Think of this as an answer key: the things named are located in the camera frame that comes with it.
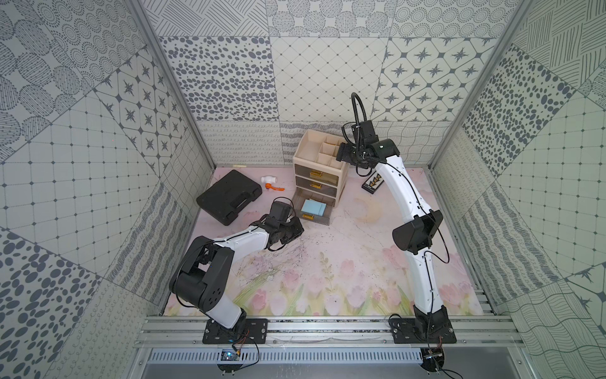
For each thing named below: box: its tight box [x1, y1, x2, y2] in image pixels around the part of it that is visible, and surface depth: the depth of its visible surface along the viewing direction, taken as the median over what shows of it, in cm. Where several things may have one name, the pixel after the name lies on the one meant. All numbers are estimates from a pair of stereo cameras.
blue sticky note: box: [301, 198, 328, 217], surface depth 103 cm
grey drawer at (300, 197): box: [291, 187, 336, 226], surface depth 102 cm
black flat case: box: [195, 169, 263, 226], surface depth 106 cm
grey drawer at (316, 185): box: [295, 176, 338, 198], surface depth 98 cm
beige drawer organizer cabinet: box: [291, 129, 350, 208], surface depth 93 cm
